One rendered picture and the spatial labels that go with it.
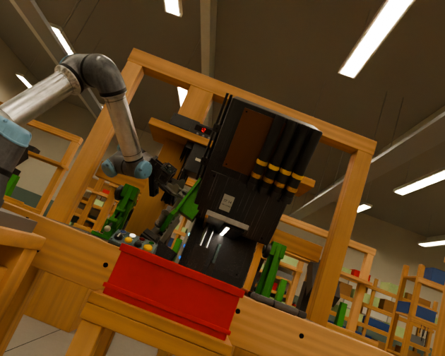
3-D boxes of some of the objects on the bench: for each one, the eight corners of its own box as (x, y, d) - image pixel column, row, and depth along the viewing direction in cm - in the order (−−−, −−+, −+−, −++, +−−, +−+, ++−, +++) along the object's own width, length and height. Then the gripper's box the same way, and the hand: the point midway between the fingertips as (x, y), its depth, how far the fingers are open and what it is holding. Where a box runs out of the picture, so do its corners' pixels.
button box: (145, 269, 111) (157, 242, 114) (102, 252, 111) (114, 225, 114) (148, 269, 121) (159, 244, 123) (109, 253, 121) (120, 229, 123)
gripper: (146, 159, 145) (186, 191, 143) (159, 152, 154) (196, 181, 152) (138, 174, 149) (176, 205, 148) (152, 166, 158) (188, 194, 157)
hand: (181, 196), depth 152 cm, fingers closed on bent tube, 3 cm apart
